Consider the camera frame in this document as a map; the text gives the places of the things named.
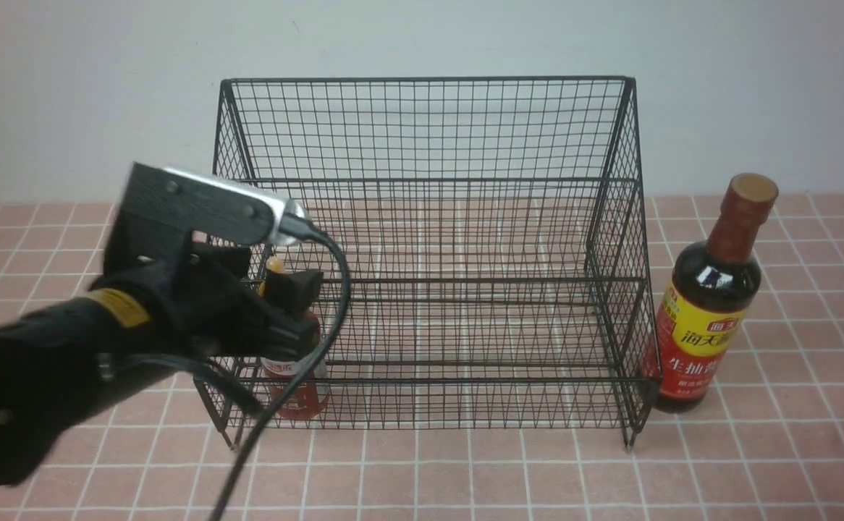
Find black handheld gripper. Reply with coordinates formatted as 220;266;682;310
20;226;324;421

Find red ketchup squeeze bottle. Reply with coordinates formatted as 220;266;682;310
258;256;330;421

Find dark soy sauce bottle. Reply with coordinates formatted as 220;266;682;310
639;174;779;412

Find black gloved hand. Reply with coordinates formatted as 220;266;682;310
0;318;104;496

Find black camera cable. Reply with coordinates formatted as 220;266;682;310
104;216;353;521

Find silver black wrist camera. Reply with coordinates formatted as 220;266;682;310
120;163;312;246

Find black wire mesh shelf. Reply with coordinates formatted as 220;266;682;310
211;76;658;447

